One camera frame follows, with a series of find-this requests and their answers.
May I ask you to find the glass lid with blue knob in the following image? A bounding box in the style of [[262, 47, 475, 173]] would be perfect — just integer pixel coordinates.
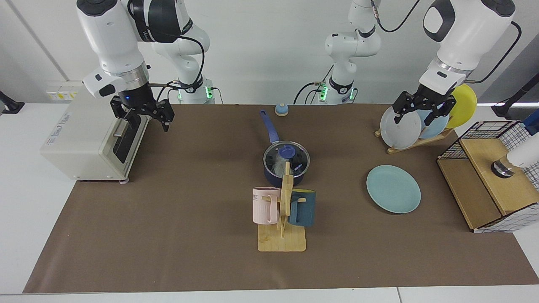
[[263, 141, 311, 177]]

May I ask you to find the light blue plate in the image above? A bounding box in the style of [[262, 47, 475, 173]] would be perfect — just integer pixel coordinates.
[[417, 107, 450, 139]]

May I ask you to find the grey plate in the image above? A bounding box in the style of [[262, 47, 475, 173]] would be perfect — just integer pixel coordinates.
[[380, 105, 422, 150]]

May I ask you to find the wooden plate rack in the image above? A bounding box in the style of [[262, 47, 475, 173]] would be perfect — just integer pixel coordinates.
[[375, 128, 454, 154]]

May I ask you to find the yellow plate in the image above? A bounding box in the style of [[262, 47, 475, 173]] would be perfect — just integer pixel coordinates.
[[444, 83, 478, 129]]

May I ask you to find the teal round plate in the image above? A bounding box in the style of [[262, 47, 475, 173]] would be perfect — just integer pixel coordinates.
[[366, 165, 422, 214]]

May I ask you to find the pale toaster oven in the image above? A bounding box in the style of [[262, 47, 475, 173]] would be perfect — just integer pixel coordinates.
[[40, 86, 152, 185]]

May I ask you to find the brown table cloth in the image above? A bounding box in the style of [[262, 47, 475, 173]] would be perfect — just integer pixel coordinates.
[[23, 104, 539, 294]]

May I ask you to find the white pole with metal end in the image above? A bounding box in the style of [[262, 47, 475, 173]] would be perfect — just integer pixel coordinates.
[[491, 143, 539, 179]]

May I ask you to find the blue object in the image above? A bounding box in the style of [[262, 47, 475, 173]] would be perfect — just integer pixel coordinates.
[[521, 109, 539, 136]]

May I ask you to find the black clamp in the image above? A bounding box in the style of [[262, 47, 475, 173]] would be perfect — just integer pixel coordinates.
[[0, 90, 25, 115]]

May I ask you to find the pink cup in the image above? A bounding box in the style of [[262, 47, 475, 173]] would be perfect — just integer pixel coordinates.
[[252, 187, 281, 225]]

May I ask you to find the dark teal cup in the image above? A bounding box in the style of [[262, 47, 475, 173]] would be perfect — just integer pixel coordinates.
[[288, 189, 316, 228]]

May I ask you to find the wooden cup stand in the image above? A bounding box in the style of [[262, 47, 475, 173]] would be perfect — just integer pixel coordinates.
[[257, 162, 307, 252]]

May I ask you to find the black base cable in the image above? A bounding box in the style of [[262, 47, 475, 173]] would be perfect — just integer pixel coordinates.
[[294, 80, 333, 104], [158, 80, 181, 104]]

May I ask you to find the white wall socket strip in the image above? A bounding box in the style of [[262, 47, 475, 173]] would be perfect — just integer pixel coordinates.
[[45, 81, 85, 101]]

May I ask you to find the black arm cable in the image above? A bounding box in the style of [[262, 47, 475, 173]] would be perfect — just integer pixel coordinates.
[[371, 0, 422, 33], [147, 36, 206, 88], [465, 21, 523, 83]]

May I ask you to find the wire basket with wooden floor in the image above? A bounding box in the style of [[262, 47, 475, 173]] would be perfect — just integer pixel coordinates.
[[437, 120, 539, 233]]

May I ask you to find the black pot with blue handle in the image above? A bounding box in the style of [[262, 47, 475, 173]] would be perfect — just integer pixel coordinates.
[[259, 110, 311, 188]]

